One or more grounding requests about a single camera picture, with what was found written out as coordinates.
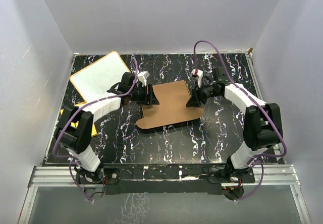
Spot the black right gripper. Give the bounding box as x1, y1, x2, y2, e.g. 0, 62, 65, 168
186, 80, 221, 107

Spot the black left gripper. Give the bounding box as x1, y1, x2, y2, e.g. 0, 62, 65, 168
129, 84, 159, 105

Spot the brown cardboard box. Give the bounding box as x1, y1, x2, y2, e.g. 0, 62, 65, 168
136, 80, 204, 130

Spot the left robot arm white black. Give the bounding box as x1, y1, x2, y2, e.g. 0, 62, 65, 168
56, 71, 159, 183

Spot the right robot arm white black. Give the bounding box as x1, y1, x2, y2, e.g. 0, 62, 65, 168
186, 67, 283, 182

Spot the yellow notebook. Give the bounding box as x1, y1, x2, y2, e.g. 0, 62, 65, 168
60, 107, 98, 138

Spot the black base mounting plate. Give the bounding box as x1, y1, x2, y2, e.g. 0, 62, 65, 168
74, 163, 255, 195

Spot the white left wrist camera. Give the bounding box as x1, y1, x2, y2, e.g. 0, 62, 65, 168
137, 71, 150, 86

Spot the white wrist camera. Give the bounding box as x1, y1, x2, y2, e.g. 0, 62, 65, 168
191, 69, 203, 88
137, 71, 150, 86

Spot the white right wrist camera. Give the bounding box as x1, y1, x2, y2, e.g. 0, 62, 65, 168
191, 69, 203, 88

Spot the whiteboard with orange frame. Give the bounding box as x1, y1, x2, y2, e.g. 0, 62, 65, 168
70, 51, 130, 102

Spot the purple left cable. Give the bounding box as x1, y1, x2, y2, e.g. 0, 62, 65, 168
53, 54, 139, 204

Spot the purple cable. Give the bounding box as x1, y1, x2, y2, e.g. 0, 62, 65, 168
193, 41, 288, 204
53, 54, 139, 204

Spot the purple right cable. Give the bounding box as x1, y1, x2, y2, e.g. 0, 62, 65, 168
193, 41, 288, 204

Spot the aluminium rail frame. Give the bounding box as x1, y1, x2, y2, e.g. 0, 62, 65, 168
19, 164, 311, 223

